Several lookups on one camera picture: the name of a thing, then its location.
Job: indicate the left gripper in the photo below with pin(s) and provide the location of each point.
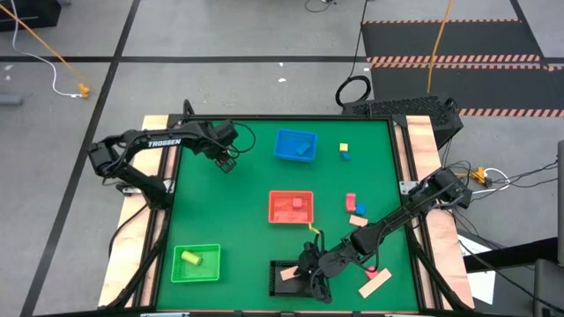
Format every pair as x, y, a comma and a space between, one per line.
220, 143

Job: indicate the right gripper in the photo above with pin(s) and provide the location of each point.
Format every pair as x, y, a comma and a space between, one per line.
335, 264

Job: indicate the red wooden cube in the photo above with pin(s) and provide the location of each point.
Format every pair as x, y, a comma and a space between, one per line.
297, 203

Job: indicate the blue wooden block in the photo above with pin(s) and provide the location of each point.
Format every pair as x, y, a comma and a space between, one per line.
303, 149

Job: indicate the long red wooden block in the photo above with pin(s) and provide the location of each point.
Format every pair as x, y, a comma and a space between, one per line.
351, 202

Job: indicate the yellow wooden cylinder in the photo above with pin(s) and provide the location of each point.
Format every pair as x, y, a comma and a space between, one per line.
191, 258

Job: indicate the yellow wooden cube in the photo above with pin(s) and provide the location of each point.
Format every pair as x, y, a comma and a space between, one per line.
343, 147

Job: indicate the teal blue wooden cube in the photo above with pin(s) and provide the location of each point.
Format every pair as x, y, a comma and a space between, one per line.
345, 156

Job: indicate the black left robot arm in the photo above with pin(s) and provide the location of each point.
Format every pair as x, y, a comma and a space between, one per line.
132, 145

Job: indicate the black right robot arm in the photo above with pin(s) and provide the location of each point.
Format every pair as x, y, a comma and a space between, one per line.
383, 226

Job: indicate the black slotted plastic basket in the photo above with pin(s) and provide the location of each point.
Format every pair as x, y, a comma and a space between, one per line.
304, 288

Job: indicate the blue plastic basket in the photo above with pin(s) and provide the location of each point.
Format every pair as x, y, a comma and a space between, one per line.
284, 143

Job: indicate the red plastic basket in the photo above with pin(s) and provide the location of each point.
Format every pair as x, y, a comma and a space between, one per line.
282, 211

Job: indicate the long natural wooden plank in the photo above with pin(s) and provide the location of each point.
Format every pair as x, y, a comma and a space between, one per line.
375, 283

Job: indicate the green plastic basket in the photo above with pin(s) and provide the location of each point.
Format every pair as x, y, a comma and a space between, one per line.
207, 270

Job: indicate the wooden table side board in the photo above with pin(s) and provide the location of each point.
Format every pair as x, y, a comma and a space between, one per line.
132, 264
420, 141

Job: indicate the white paper sheet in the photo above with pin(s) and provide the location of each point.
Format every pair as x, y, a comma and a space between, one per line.
482, 286

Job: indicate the yellow power plug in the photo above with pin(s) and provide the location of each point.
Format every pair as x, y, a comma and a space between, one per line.
478, 175

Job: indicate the black floor beam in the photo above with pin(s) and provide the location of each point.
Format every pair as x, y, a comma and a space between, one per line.
506, 257

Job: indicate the grey flat floor bar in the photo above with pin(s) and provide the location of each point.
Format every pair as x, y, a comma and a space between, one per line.
9, 99

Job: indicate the grey cabinet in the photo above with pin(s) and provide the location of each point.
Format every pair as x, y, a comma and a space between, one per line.
551, 290

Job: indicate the black hazard-striped floor mat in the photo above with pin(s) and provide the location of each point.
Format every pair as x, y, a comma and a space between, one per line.
484, 88
440, 39

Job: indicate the black cabinet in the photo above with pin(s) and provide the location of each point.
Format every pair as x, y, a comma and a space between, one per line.
26, 15

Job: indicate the grey upright panel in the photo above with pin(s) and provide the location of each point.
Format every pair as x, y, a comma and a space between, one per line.
561, 198

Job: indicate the short black corner post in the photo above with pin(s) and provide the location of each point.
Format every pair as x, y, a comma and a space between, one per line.
188, 110

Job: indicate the black table frame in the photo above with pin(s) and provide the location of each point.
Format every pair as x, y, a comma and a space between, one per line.
286, 117

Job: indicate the grey metal mount plate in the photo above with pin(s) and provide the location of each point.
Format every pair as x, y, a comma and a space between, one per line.
407, 187
128, 190

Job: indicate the black diagonal frame strut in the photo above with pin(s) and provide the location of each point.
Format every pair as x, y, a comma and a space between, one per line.
433, 273
141, 273

